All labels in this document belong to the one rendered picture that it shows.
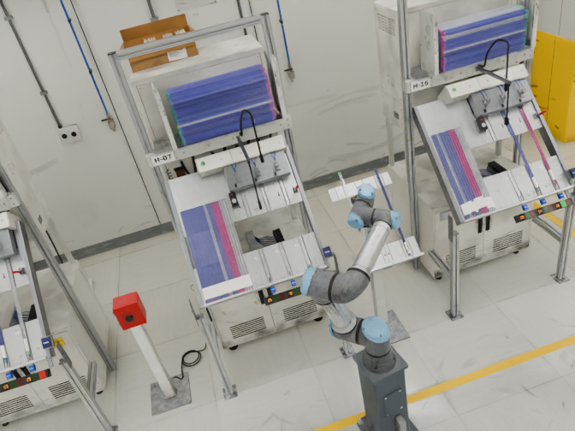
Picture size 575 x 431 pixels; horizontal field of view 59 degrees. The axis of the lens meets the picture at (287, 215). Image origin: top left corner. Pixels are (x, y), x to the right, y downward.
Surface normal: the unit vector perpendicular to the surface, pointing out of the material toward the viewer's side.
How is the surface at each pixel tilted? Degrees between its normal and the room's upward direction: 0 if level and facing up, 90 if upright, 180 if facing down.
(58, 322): 0
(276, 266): 43
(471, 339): 0
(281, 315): 90
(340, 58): 90
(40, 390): 90
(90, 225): 90
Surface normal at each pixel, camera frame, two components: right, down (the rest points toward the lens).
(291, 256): 0.04, -0.25
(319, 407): -0.18, -0.81
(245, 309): 0.25, 0.50
